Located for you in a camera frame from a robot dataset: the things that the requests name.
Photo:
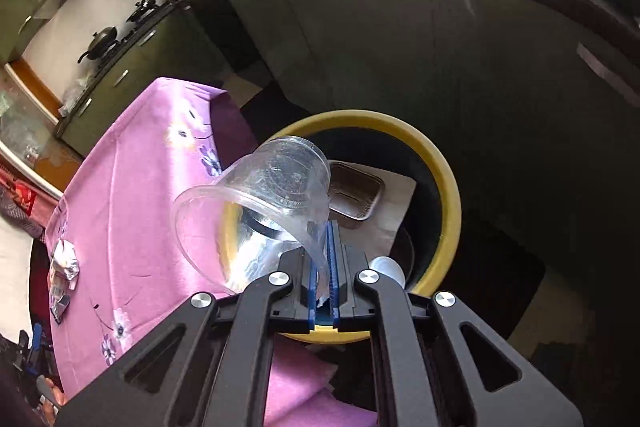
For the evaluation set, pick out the pink floral tablecloth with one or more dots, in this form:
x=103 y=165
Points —
x=140 y=207

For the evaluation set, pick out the yellow trash bin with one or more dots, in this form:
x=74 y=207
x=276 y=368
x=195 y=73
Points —
x=442 y=207

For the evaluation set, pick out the crushed clear plastic bottle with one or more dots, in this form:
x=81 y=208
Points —
x=387 y=271

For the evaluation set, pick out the brown plastic tray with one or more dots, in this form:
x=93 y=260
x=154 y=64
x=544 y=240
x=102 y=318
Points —
x=355 y=192

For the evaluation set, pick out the green kitchen cabinets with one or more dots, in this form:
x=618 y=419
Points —
x=125 y=77

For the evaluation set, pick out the black frying pan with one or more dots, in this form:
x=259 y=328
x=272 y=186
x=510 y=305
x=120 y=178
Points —
x=142 y=9

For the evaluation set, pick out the dark kitchen base cabinets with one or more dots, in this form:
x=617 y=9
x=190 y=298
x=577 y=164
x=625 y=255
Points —
x=400 y=47

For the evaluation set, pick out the black lidded wok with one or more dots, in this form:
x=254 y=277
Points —
x=102 y=41

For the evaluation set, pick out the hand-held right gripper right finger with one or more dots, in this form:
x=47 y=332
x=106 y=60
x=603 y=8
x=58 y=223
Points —
x=334 y=277

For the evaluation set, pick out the clear plastic cup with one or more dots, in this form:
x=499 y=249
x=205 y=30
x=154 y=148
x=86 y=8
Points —
x=280 y=177

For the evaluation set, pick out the crumpled white foil packet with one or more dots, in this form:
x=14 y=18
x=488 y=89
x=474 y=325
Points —
x=65 y=264

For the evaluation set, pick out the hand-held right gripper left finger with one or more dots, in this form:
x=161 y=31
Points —
x=312 y=287

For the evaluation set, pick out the person's left hand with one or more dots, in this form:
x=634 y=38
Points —
x=50 y=404

